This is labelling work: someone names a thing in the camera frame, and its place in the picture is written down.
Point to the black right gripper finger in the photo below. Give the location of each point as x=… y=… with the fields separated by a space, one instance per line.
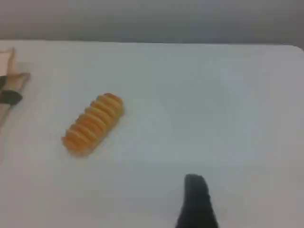
x=197 y=204

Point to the long ridged orange bread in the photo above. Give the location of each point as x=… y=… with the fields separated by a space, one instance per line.
x=92 y=126

